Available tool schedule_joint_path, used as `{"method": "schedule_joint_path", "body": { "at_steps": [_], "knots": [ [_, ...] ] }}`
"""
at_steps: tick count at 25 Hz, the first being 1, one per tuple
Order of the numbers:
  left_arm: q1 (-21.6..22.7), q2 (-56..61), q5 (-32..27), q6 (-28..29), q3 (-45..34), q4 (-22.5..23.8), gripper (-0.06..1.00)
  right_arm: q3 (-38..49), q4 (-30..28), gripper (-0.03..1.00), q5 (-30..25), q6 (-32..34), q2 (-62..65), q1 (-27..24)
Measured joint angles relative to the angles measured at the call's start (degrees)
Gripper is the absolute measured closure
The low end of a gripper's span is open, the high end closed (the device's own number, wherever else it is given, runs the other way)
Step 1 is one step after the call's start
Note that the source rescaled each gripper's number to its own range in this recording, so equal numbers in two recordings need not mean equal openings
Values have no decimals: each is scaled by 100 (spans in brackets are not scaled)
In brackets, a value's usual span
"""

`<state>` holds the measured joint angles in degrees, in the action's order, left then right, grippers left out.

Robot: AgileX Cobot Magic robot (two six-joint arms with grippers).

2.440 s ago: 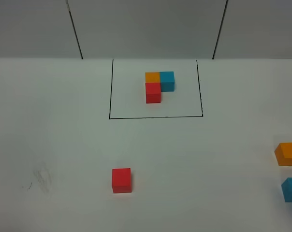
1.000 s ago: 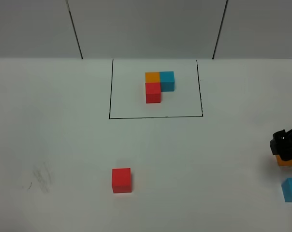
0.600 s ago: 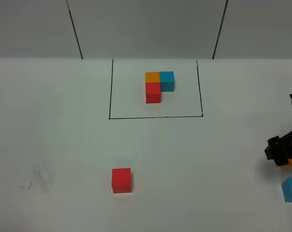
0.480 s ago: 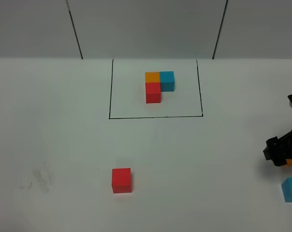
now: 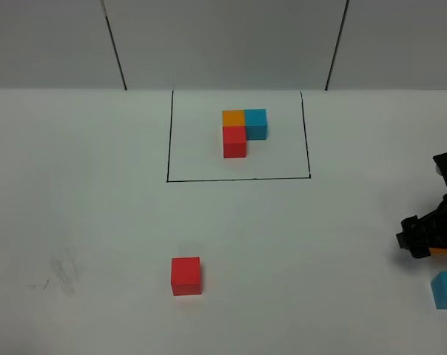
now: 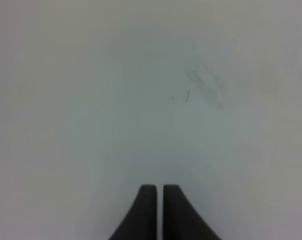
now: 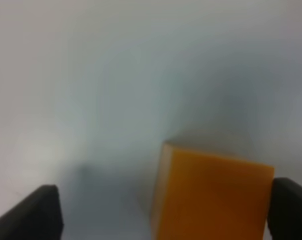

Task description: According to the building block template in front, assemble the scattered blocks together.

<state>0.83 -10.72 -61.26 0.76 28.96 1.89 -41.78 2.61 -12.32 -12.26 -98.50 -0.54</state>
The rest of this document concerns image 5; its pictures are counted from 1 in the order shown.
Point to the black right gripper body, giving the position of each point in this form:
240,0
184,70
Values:
434,228

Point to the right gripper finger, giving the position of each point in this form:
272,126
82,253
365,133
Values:
413,240

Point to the blue template block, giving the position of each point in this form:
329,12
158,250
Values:
256,124

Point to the red template block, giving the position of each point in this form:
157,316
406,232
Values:
234,142

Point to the orange template block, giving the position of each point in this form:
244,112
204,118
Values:
233,118

